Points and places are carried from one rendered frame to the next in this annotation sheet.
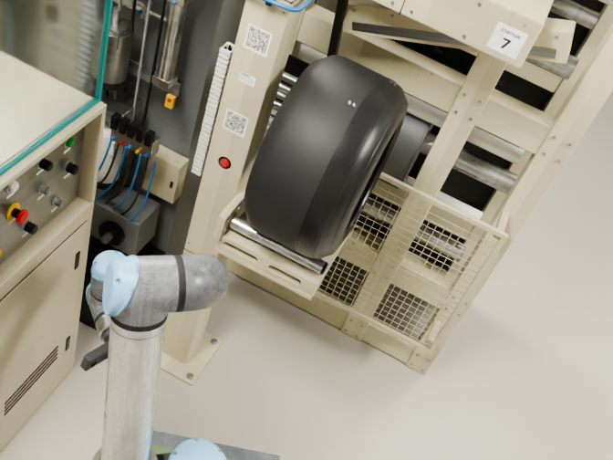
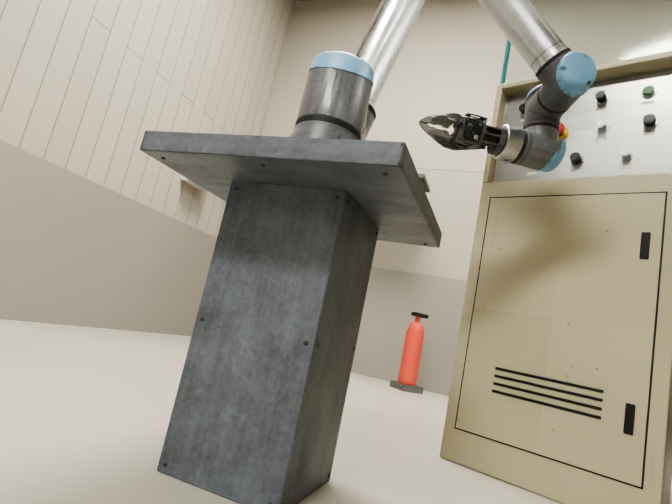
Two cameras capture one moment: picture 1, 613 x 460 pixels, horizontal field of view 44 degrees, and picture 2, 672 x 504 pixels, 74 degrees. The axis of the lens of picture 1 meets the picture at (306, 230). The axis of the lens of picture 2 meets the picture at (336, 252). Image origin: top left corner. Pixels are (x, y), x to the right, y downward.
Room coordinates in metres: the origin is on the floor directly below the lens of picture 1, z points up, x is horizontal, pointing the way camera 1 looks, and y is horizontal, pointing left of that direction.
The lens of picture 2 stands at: (1.54, -0.72, 0.31)
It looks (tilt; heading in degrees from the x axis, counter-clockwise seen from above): 10 degrees up; 123
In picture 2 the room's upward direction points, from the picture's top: 12 degrees clockwise
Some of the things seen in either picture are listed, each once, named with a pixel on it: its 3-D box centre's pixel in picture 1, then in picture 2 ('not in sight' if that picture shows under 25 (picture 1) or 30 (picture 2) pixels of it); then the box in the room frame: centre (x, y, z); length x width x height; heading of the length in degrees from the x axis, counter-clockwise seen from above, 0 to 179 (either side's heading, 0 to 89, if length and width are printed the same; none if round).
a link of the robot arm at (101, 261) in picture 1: (112, 275); (544, 110); (1.34, 0.44, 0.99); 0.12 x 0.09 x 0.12; 120
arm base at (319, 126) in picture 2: not in sight; (323, 152); (0.97, 0.03, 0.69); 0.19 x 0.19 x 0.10
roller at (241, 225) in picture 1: (277, 244); not in sight; (1.79, 0.07, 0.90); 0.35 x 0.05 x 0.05; 82
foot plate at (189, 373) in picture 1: (180, 346); not in sight; (1.95, 0.31, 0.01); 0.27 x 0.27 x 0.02; 82
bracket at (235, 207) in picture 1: (246, 196); not in sight; (1.96, 0.23, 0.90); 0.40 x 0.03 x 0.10; 172
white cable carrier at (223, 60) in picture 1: (214, 113); not in sight; (1.93, 0.40, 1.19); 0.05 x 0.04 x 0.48; 172
